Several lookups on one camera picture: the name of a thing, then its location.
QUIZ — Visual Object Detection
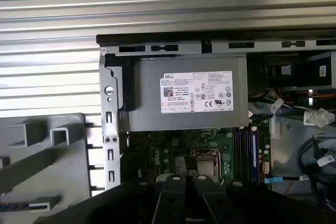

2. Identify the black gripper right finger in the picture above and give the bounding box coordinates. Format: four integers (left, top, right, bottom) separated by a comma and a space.
192, 173, 336, 224

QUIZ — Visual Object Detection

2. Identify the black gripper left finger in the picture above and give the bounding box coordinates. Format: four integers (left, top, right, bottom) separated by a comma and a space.
40, 173, 188, 224

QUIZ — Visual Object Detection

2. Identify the black RAM slot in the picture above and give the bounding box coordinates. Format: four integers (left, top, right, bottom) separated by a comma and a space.
233, 129, 240, 183
245, 129, 252, 183
239, 129, 246, 183

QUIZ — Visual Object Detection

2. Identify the blue RAM stick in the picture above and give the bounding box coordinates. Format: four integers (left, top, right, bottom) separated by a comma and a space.
251, 129, 261, 185

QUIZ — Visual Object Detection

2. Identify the silver CPU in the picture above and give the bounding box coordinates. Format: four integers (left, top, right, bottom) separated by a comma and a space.
196, 155, 220, 175

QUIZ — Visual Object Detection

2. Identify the green motherboard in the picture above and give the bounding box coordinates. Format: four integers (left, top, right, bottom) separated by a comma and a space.
125, 126, 272, 190

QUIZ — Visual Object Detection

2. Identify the metal CPU socket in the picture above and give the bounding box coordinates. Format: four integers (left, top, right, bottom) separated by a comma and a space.
190, 148, 222, 176

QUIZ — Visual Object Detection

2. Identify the grey parts rack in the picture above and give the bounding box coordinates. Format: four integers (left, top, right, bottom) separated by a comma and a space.
0, 113, 92, 224

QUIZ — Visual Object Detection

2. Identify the grey power supply unit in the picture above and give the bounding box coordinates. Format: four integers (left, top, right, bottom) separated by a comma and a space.
119, 53, 249, 132

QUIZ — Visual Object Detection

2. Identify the black PC case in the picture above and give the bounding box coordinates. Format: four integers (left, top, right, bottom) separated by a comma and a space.
96, 31, 336, 210

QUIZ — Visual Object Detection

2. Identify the black cable blue plug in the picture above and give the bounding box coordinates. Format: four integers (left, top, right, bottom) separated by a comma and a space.
264, 175, 309, 185

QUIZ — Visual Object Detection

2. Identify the grey black cable bundle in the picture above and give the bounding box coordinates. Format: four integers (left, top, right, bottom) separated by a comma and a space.
298, 133, 336, 209

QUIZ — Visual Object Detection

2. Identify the white cable connector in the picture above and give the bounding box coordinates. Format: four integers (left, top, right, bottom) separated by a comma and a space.
304, 108, 336, 126

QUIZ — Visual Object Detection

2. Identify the orange yellow wire bundle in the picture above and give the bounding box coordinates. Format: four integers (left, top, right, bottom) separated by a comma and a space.
248, 87, 331, 109

